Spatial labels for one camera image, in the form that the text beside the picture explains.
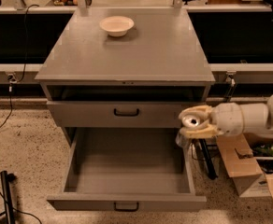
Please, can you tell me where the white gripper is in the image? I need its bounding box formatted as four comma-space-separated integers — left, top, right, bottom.
179, 103, 244, 139

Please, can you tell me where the silver redbull can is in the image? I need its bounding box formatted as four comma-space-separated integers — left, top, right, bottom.
176, 114, 202, 147

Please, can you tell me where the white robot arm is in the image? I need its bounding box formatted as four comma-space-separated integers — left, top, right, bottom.
179, 95, 273, 139

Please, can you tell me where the open grey middle drawer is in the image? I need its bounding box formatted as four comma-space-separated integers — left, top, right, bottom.
48, 128, 207, 212

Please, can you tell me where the grey wooden drawer cabinet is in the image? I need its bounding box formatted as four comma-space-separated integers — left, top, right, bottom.
36, 7, 215, 141

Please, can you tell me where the closed grey upper drawer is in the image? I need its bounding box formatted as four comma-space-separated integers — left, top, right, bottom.
46, 100, 208, 129

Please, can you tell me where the black bar on floor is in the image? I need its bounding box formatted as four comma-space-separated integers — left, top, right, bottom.
199, 139, 218, 180

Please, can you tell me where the brown cardboard box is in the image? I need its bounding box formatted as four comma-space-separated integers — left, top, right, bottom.
217, 134, 273, 199

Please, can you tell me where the white paper bowl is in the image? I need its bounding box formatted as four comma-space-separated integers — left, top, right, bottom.
99, 16, 135, 37

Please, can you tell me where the black stand bottom left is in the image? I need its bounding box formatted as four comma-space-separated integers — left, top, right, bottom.
0, 171, 16, 224

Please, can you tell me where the black cable left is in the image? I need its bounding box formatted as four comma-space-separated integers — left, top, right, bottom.
0, 4, 41, 140

